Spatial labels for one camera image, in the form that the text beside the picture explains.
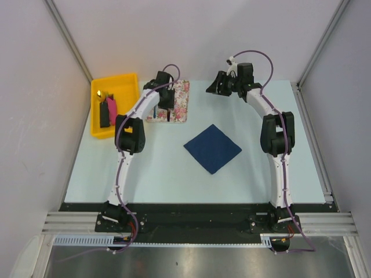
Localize floral pattern tray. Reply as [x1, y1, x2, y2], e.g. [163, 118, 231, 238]
[146, 79, 190, 123]

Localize white slotted cable duct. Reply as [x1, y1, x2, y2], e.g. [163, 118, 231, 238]
[54, 235, 272, 248]

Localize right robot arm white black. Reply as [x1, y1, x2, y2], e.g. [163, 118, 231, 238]
[206, 58, 300, 233]

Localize dark blue paper napkin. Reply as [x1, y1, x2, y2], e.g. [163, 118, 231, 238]
[183, 125, 242, 174]

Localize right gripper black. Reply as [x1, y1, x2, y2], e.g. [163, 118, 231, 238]
[206, 71, 242, 97]

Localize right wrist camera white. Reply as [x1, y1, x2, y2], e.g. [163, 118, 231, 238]
[226, 56, 237, 78]

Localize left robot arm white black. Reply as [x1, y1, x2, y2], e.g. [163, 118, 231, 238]
[94, 69, 179, 232]

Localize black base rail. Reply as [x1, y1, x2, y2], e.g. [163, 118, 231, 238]
[59, 203, 337, 244]

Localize aluminium frame rail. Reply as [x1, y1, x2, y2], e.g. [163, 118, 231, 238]
[42, 211, 358, 236]

